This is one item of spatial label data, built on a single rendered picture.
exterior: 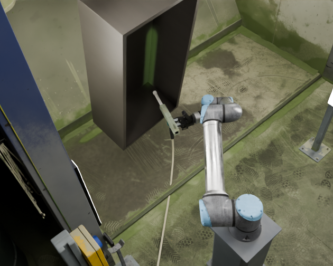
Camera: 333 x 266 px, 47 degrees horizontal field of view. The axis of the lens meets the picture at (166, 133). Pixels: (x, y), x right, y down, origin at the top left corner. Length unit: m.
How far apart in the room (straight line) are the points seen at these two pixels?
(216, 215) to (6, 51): 1.34
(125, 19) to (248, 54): 2.49
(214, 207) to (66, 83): 1.97
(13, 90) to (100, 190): 1.95
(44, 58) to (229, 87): 1.77
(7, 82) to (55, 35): 2.18
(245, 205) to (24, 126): 1.21
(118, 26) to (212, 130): 0.81
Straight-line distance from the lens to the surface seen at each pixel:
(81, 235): 1.41
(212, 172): 2.21
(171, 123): 2.89
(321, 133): 3.41
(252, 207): 2.15
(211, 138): 2.28
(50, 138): 1.67
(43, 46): 3.54
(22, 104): 1.50
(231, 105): 2.39
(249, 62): 4.23
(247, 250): 2.33
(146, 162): 3.36
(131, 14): 2.06
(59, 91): 3.57
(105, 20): 2.03
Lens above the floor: 2.79
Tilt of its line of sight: 51 degrees down
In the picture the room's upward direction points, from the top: 5 degrees counter-clockwise
